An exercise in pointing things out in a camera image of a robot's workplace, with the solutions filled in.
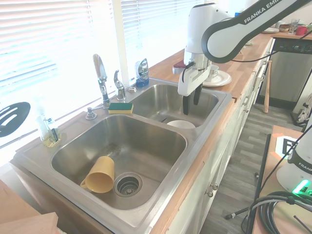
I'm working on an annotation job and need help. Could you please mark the metal drain strainer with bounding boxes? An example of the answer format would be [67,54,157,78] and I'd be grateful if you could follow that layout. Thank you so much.
[114,172,143,197]

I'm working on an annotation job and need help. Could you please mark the wide white window blind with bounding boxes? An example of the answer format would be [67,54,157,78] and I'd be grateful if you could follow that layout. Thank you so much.
[0,0,118,122]

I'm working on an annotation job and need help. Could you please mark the clear drinking glass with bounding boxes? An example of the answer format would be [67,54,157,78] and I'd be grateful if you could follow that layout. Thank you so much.
[289,19,300,35]

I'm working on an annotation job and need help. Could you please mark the clear hand soap bottle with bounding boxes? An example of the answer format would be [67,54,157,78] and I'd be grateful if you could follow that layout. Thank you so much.
[36,107,62,148]

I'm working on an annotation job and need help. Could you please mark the stainless steel double sink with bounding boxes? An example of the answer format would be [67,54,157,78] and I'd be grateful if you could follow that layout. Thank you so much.
[12,78,233,231]

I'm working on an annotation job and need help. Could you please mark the white patterned bag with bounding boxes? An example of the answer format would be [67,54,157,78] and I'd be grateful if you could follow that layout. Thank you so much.
[291,97,312,128]

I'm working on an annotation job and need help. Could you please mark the white kitchen cabinets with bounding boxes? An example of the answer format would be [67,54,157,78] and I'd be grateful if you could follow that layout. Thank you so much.
[168,39,275,234]

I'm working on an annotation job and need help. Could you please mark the narrow white window blind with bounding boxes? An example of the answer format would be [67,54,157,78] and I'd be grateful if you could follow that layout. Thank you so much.
[120,0,205,82]

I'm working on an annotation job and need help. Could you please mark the white window frame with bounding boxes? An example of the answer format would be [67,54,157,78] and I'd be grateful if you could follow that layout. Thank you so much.
[111,0,130,86]

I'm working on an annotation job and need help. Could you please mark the red and white container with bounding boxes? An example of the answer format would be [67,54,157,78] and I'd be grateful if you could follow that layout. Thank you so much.
[172,62,186,75]

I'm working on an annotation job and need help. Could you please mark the wooden cutting board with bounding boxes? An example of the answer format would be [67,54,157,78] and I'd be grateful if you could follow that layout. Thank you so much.
[0,178,59,234]

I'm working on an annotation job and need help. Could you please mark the white dinner plate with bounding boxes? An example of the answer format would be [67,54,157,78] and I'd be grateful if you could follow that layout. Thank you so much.
[202,70,232,87]

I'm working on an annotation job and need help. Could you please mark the yellow plastic mug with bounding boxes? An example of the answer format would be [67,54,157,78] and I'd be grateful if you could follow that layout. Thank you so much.
[80,156,116,194]

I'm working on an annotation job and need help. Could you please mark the grey cable bundle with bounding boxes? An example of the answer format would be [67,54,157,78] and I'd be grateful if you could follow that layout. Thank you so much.
[240,190,312,234]

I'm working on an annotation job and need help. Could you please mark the black and white marker tag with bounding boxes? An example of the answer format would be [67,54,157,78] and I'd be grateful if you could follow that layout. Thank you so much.
[274,136,300,157]

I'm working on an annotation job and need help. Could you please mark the yellow and green sponge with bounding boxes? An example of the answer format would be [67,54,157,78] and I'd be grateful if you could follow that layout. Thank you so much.
[108,102,134,115]

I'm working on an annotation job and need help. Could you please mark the white teacup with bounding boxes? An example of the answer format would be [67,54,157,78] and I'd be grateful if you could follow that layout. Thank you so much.
[206,64,220,82]

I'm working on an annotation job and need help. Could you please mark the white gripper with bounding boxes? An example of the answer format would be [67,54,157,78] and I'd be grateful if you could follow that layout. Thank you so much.
[177,61,212,116]

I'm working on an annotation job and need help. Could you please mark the blue dish soap bottle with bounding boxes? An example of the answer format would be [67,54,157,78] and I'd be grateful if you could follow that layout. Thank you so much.
[135,58,150,88]

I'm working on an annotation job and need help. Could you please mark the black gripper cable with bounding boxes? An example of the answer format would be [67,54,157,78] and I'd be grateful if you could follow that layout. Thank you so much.
[181,62,195,81]

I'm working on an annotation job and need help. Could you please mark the stainless steel dishwasher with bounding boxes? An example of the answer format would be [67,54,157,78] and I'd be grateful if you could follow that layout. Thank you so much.
[258,38,312,104]

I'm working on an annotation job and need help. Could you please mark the black slotted spatula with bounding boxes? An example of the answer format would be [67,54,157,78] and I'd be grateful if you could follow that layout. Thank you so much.
[0,101,32,138]

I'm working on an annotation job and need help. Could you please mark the black metal bar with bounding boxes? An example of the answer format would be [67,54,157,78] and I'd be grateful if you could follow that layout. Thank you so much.
[254,133,272,203]

